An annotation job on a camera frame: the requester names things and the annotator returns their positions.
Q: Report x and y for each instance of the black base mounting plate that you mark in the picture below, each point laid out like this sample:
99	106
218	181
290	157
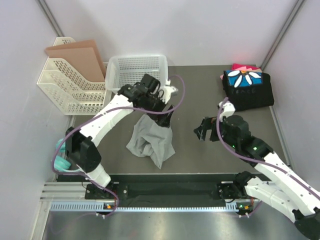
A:
165	190

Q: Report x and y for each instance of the brown cardboard folder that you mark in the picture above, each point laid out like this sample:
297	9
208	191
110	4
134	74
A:
84	56

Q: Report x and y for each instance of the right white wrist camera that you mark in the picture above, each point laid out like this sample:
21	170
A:
228	110

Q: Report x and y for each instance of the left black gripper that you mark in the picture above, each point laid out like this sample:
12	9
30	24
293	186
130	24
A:
162	119

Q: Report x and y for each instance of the teal cat ear headphones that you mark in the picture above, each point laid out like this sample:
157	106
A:
61	166

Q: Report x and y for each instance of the white perforated plastic basket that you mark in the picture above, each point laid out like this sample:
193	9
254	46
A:
130	69

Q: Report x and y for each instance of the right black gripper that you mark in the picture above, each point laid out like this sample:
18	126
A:
206	125

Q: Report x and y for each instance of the grey slotted cable duct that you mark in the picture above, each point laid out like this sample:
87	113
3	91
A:
103	207

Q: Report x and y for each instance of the cream perforated file organizer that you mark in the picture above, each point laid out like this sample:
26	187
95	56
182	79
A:
71	93

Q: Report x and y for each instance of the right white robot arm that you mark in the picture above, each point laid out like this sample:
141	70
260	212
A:
287	192

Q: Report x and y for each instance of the grey t shirt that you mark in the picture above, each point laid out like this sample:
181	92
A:
151	140

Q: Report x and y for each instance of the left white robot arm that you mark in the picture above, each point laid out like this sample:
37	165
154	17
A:
81	144

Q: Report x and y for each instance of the pink folded t shirt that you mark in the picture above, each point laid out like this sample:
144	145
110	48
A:
245	67

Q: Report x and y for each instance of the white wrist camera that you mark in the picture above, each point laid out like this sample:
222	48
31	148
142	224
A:
167	91
228	110

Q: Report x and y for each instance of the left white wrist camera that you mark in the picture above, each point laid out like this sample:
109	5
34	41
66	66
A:
167	91

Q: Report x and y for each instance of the black folded flower t shirt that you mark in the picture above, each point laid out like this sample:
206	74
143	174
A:
248	90

